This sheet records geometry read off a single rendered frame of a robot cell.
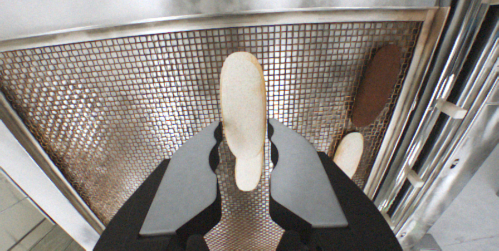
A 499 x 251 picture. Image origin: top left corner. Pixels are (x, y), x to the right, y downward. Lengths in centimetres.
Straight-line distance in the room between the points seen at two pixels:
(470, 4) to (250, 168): 32
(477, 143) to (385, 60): 24
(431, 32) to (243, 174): 27
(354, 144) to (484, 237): 59
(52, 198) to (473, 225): 92
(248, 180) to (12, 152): 36
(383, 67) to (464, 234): 60
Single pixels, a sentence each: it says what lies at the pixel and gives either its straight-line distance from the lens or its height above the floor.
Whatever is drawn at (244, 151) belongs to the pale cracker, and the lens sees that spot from 15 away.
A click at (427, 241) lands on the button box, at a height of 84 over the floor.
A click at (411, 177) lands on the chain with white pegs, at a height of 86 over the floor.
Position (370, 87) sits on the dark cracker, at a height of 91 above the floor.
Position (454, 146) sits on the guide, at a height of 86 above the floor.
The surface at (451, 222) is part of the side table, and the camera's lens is 68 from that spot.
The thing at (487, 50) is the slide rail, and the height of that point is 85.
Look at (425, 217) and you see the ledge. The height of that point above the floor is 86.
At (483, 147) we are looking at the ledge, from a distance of 43.
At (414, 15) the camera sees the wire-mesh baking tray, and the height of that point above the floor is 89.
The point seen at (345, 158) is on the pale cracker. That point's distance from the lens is 26.
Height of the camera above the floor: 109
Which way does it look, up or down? 61 degrees down
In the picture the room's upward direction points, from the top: 162 degrees counter-clockwise
